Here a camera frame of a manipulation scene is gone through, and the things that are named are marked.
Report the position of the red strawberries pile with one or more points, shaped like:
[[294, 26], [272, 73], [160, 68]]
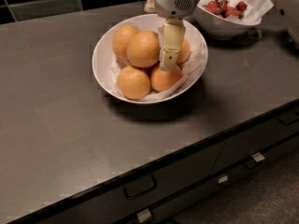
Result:
[[223, 9]]

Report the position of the white bowl with oranges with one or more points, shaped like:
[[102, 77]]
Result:
[[102, 56]]

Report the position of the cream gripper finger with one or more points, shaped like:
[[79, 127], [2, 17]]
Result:
[[171, 35], [149, 6]]

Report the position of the lower dark drawer front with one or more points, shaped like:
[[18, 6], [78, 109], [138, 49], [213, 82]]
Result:
[[162, 210]]

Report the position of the orange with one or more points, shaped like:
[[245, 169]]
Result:
[[121, 39], [164, 80], [134, 83], [143, 49], [184, 52]]

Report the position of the black left drawer handle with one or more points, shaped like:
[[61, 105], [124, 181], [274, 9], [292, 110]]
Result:
[[139, 187]]

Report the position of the left dark drawer front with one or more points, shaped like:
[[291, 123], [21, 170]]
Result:
[[107, 204]]

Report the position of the white paper liner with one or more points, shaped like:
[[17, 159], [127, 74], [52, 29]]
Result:
[[193, 66]]

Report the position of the right dark drawer front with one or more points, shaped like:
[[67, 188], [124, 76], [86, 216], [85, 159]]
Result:
[[259, 135]]

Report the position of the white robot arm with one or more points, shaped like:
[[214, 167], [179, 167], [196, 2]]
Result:
[[288, 9]]

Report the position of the dark drawer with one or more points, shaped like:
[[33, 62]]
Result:
[[162, 210], [107, 204], [259, 135]]

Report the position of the white bowl with strawberries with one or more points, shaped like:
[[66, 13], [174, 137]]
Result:
[[218, 28]]

